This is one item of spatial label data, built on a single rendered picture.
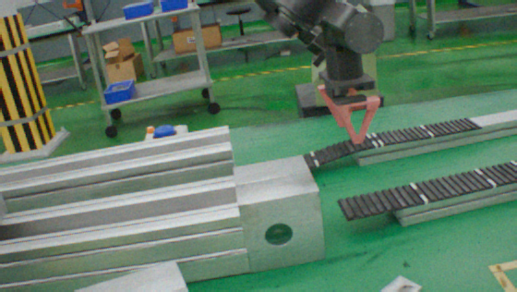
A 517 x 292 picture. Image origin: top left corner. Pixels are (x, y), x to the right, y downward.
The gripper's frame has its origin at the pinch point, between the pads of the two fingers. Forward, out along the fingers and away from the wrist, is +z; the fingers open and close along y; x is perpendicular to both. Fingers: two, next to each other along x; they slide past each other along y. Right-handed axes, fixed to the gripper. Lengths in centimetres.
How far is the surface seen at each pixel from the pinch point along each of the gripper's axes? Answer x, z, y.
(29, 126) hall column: -175, 59, -270
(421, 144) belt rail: 12.1, 4.4, 1.6
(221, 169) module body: -21.4, 0.5, 4.7
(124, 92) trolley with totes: -94, 50, -277
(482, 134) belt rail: 24.0, 4.6, 2.0
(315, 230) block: -11.7, 1.4, 23.8
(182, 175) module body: -27.3, 0.3, 4.5
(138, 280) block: -29.7, -3.6, 34.0
